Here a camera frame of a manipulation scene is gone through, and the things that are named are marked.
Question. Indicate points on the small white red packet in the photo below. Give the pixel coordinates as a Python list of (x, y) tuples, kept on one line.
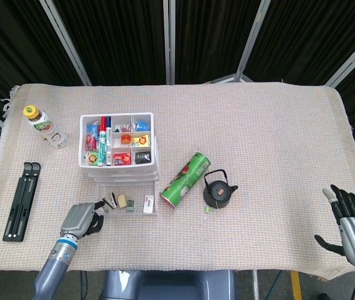
[(124, 127)]

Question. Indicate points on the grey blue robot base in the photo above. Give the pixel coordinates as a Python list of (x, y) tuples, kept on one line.
[(165, 286)]

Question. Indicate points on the small green sharpener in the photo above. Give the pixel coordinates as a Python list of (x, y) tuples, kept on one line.
[(131, 207)]

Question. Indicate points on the yellow cap drink bottle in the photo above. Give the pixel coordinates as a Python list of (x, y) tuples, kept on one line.
[(44, 126)]

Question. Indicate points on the yellow eraser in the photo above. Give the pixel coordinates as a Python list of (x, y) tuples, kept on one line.
[(122, 200)]

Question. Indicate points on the blue candy packet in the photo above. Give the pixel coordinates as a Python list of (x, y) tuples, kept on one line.
[(93, 128)]

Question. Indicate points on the yellow red snack packet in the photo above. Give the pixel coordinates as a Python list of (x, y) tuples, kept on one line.
[(141, 141)]

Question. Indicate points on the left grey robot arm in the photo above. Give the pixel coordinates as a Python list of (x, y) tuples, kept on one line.
[(54, 268)]

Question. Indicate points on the blue cap marker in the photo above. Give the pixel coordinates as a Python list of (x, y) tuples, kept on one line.
[(109, 139)]

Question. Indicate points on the black teapot kettle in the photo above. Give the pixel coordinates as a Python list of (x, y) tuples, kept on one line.
[(216, 193)]

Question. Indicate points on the small white red box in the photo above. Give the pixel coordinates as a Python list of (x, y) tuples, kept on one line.
[(147, 203)]

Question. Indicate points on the small green tea tag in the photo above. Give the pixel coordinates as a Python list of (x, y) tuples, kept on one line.
[(208, 210)]

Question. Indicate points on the white drawer organizer box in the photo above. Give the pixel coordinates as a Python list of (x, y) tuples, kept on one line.
[(118, 167)]

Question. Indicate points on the beige woven tablecloth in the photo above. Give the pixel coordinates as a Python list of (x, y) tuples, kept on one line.
[(258, 140)]

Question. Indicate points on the white table leg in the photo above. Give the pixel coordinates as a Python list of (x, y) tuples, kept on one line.
[(255, 284)]

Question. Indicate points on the green chips can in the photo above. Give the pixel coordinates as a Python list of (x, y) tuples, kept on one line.
[(185, 181)]

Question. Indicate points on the small orange round tin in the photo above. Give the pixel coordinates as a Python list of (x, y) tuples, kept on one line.
[(126, 139)]

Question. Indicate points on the red cap marker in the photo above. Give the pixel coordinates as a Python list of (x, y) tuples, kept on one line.
[(102, 140)]

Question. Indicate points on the black folding stand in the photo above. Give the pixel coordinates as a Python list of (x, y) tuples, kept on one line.
[(21, 203)]

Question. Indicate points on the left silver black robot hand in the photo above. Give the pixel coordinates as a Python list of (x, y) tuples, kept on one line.
[(77, 218)]

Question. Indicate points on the clear plastic storage bin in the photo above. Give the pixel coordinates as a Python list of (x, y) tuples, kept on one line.
[(121, 172), (124, 177), (124, 215)]

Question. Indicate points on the blue foil packet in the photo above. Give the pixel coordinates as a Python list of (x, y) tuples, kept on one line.
[(142, 125)]

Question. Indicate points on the red candy packet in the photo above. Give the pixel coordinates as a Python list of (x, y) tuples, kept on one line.
[(91, 142)]

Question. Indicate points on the lion print sticker packet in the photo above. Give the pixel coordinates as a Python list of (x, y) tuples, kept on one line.
[(93, 158)]

